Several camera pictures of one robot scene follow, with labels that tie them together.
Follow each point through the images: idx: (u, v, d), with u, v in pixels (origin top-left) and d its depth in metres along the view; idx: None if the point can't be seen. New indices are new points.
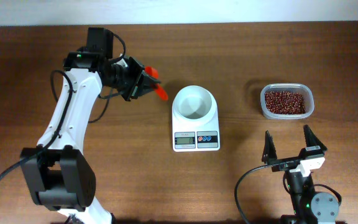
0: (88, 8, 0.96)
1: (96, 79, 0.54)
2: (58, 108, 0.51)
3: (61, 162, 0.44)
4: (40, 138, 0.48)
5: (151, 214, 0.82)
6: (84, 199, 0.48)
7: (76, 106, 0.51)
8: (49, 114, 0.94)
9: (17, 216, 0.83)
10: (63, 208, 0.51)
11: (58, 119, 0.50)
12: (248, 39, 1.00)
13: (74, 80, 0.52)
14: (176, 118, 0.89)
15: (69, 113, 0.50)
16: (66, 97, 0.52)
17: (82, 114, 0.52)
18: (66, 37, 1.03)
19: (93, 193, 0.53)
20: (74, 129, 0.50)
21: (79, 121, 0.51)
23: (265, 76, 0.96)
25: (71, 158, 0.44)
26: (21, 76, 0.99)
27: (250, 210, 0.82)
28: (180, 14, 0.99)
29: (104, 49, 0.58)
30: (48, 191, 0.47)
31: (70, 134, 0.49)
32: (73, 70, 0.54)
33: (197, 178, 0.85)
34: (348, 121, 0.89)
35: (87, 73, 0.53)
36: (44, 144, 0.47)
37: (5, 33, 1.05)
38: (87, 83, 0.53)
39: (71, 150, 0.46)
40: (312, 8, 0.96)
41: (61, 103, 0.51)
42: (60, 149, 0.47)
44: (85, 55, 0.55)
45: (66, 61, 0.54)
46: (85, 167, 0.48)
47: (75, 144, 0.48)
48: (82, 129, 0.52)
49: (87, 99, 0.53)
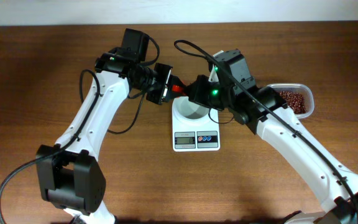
0: (89, 7, 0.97)
1: (123, 84, 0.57)
2: (81, 110, 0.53)
3: (75, 167, 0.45)
4: (59, 138, 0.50)
5: (152, 213, 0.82)
6: (90, 205, 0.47)
7: (99, 110, 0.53)
8: (48, 114, 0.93)
9: (16, 216, 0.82)
10: (68, 208, 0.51)
11: (80, 122, 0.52)
12: (249, 38, 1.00)
13: (103, 84, 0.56)
14: (177, 118, 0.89)
15: (91, 117, 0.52)
16: (92, 99, 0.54)
17: (104, 119, 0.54)
18: (65, 37, 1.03)
19: (101, 200, 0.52)
20: (93, 134, 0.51)
21: (99, 126, 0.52)
23: (266, 76, 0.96)
25: (85, 165, 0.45)
26: (20, 76, 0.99)
27: (250, 209, 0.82)
28: (180, 14, 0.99)
29: (138, 53, 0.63)
30: (57, 190, 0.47)
31: (89, 138, 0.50)
32: (104, 71, 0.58)
33: (197, 178, 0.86)
34: (348, 121, 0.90)
35: (117, 78, 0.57)
36: (62, 144, 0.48)
37: (5, 32, 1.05)
38: (115, 88, 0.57)
39: (86, 156, 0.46)
40: (311, 7, 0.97)
41: (87, 105, 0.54)
42: (77, 153, 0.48)
44: (117, 59, 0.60)
45: (99, 62, 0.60)
46: (97, 174, 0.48)
47: (92, 149, 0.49)
48: (101, 137, 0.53)
49: (109, 104, 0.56)
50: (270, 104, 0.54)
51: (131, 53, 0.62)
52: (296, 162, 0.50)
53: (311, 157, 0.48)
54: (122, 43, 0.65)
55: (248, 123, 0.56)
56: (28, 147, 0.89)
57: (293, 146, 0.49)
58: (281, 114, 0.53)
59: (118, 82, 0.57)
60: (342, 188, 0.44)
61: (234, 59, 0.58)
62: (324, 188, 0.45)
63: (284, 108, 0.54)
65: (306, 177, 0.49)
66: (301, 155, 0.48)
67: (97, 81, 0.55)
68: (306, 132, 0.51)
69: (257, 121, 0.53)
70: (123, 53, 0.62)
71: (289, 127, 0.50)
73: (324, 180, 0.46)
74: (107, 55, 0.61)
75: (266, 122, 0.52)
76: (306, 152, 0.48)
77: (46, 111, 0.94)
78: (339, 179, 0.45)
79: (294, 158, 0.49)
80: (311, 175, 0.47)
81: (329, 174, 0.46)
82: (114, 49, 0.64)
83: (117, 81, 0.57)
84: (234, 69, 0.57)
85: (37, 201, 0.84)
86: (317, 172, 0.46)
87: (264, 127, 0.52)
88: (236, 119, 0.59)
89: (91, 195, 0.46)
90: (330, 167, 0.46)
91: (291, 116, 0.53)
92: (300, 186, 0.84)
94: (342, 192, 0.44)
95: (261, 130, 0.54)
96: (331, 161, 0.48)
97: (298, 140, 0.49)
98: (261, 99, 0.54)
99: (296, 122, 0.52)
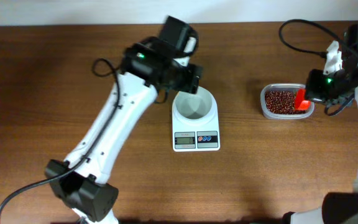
0: (89, 8, 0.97)
1: (147, 93, 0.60)
2: (98, 122, 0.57)
3: (81, 193, 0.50)
4: (72, 153, 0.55)
5: (152, 213, 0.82)
6: (97, 217, 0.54)
7: (114, 126, 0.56)
8: (48, 114, 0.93)
9: (17, 216, 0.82)
10: (76, 210, 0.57)
11: (93, 138, 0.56)
12: (249, 38, 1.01)
13: (124, 92, 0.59)
14: (177, 118, 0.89)
15: (103, 135, 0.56)
16: (110, 111, 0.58)
17: (117, 136, 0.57)
18: (65, 37, 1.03)
19: (109, 210, 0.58)
20: (104, 155, 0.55)
21: (111, 144, 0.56)
23: (266, 76, 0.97)
25: (90, 192, 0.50)
26: (21, 76, 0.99)
27: (250, 209, 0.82)
28: (180, 14, 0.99)
29: (175, 49, 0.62)
30: (66, 198, 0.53)
31: (98, 160, 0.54)
32: (129, 74, 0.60)
33: (197, 178, 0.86)
34: (348, 121, 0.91)
35: (142, 84, 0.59)
36: (73, 161, 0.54)
37: (5, 32, 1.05)
38: (135, 100, 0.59)
39: (92, 183, 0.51)
40: (310, 8, 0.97)
41: (104, 118, 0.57)
42: (84, 177, 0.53)
44: (146, 57, 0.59)
45: (127, 56, 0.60)
46: (105, 196, 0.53)
47: (99, 172, 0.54)
48: (114, 150, 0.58)
49: (127, 117, 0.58)
50: None
51: (166, 48, 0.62)
52: None
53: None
54: (160, 33, 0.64)
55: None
56: (28, 147, 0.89)
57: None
58: None
59: (139, 93, 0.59)
60: None
61: None
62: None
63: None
65: None
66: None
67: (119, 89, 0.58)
68: None
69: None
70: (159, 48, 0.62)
71: None
73: None
74: (139, 48, 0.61)
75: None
76: None
77: (47, 111, 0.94)
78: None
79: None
80: None
81: None
82: (149, 38, 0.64)
83: (138, 92, 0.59)
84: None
85: (37, 201, 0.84)
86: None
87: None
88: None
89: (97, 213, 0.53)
90: None
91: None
92: (301, 186, 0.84)
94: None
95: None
96: None
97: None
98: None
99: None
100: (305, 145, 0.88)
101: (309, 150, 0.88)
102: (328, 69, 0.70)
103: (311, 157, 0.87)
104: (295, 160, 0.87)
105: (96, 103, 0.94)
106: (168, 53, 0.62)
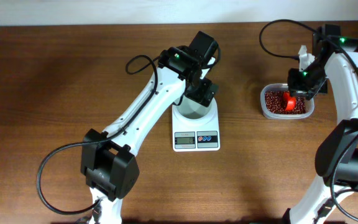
0: (89, 7, 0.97)
1: (180, 86, 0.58)
2: (135, 102, 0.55)
3: (115, 158, 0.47)
4: (109, 126, 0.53)
5: (152, 213, 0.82)
6: (120, 193, 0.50)
7: (150, 106, 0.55)
8: (48, 113, 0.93)
9: (17, 216, 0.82)
10: (96, 189, 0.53)
11: (130, 114, 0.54)
12: (249, 38, 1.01)
13: (160, 81, 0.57)
14: (178, 117, 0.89)
15: (140, 113, 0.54)
16: (148, 94, 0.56)
17: (150, 117, 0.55)
18: (65, 37, 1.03)
19: (129, 191, 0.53)
20: (139, 130, 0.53)
21: (145, 124, 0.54)
23: (266, 77, 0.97)
25: (124, 160, 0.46)
26: (21, 75, 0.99)
27: (250, 210, 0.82)
28: (181, 14, 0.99)
29: (204, 58, 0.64)
30: (94, 170, 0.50)
31: (133, 134, 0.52)
32: (165, 68, 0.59)
33: (197, 178, 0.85)
34: None
35: (176, 78, 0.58)
36: (110, 133, 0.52)
37: (5, 32, 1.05)
38: (171, 89, 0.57)
39: (128, 152, 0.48)
40: (311, 7, 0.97)
41: (142, 99, 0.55)
42: (120, 145, 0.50)
44: (181, 58, 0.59)
45: (163, 56, 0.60)
46: (133, 169, 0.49)
47: (132, 145, 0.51)
48: (146, 130, 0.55)
49: (163, 102, 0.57)
50: (352, 48, 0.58)
51: (197, 54, 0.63)
52: (339, 84, 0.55)
53: (357, 86, 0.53)
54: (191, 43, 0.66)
55: (335, 56, 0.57)
56: (28, 147, 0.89)
57: (347, 70, 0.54)
58: (356, 56, 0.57)
59: (175, 83, 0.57)
60: None
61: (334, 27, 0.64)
62: (349, 111, 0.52)
63: None
65: (339, 99, 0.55)
66: (350, 79, 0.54)
67: (156, 78, 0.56)
68: None
69: (334, 56, 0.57)
70: (191, 53, 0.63)
71: (352, 63, 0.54)
73: (353, 105, 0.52)
74: (173, 50, 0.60)
75: (336, 58, 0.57)
76: (352, 80, 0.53)
77: (46, 111, 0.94)
78: None
79: (342, 79, 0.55)
80: (347, 97, 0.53)
81: None
82: (181, 46, 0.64)
83: (174, 82, 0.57)
84: (329, 28, 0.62)
85: (37, 201, 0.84)
86: (354, 98, 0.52)
87: (334, 58, 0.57)
88: (330, 63, 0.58)
89: (122, 185, 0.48)
90: None
91: None
92: (301, 186, 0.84)
94: None
95: (336, 61, 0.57)
96: None
97: (354, 74, 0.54)
98: (343, 42, 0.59)
99: None
100: (306, 145, 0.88)
101: (309, 150, 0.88)
102: (302, 66, 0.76)
103: (310, 157, 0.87)
104: (295, 160, 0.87)
105: (96, 103, 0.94)
106: (199, 59, 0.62)
